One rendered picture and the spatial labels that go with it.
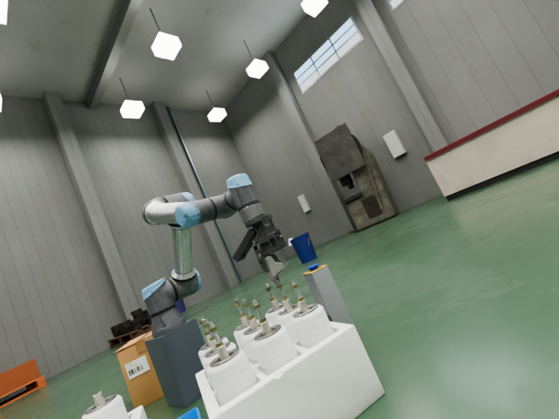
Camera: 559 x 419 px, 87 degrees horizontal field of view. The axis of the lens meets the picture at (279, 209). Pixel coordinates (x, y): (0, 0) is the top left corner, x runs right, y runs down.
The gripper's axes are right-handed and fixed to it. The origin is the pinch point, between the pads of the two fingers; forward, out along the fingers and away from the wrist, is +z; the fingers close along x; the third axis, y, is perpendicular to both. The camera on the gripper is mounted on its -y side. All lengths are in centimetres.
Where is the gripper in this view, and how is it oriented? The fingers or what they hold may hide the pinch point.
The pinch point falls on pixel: (274, 281)
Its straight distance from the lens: 94.2
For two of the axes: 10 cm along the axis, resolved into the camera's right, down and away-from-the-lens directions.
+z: 4.1, 9.0, -1.2
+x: 3.2, -0.2, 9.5
